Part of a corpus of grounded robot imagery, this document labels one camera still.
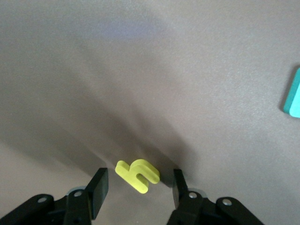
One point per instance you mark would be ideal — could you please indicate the yellow foam lowercase h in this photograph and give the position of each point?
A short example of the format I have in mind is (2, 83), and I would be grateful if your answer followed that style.
(131, 175)

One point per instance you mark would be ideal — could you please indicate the brown table cover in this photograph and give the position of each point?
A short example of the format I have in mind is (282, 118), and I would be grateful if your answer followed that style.
(164, 58)

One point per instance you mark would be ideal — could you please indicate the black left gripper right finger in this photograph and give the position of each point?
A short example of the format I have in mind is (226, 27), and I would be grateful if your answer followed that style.
(189, 208)

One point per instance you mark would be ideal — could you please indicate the teal foam uppercase R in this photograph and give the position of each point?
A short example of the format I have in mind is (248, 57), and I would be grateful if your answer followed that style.
(294, 93)

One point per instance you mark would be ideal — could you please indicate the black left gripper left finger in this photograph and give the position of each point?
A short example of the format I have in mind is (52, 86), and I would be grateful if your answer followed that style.
(79, 206)

